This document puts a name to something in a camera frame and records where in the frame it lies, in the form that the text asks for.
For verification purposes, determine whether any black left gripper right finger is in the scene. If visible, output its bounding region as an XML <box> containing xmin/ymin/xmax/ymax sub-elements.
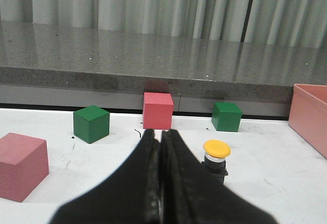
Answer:
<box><xmin>160</xmin><ymin>130</ymin><xmax>277</xmax><ymax>223</ymax></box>

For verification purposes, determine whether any pink cube front left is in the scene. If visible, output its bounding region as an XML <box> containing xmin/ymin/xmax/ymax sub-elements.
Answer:
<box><xmin>1</xmin><ymin>133</ymin><xmax>49</xmax><ymax>203</ymax></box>

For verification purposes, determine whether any dark grey stone counter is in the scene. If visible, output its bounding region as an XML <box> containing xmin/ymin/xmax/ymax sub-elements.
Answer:
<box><xmin>1</xmin><ymin>21</ymin><xmax>326</xmax><ymax>117</ymax></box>

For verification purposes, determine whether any green cube near bin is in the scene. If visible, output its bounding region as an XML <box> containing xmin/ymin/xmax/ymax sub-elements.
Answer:
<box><xmin>212</xmin><ymin>102</ymin><xmax>242</xmax><ymax>132</ymax></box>

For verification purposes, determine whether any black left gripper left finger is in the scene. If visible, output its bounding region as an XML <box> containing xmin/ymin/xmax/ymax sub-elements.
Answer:
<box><xmin>50</xmin><ymin>130</ymin><xmax>160</xmax><ymax>223</ymax></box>

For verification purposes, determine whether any pink cube by counter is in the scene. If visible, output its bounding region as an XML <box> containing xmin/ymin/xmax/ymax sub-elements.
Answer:
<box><xmin>143</xmin><ymin>92</ymin><xmax>174</xmax><ymax>130</ymax></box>

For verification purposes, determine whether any pink plastic bin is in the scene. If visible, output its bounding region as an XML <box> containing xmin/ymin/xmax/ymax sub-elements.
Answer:
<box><xmin>289</xmin><ymin>84</ymin><xmax>326</xmax><ymax>157</ymax></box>

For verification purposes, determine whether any yellow push button switch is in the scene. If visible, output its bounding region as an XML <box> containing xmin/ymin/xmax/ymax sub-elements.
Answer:
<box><xmin>202</xmin><ymin>139</ymin><xmax>231</xmax><ymax>184</ymax></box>

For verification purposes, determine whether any green cube on left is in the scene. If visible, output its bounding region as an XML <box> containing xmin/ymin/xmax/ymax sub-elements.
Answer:
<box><xmin>73</xmin><ymin>106</ymin><xmax>110</xmax><ymax>144</ymax></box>

